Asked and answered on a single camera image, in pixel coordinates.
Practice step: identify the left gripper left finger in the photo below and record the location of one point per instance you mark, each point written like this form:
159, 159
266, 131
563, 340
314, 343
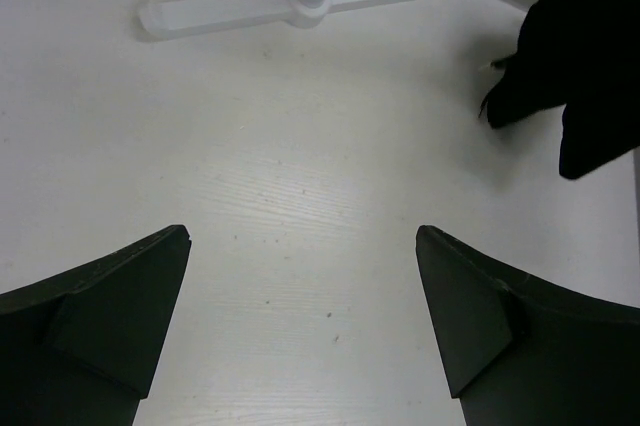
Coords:
82, 347

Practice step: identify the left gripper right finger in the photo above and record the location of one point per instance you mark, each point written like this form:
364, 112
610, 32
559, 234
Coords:
519, 350

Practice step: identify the black trousers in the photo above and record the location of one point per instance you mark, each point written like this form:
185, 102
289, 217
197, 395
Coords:
583, 56

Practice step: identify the white clothes rack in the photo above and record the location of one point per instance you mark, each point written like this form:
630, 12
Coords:
182, 18

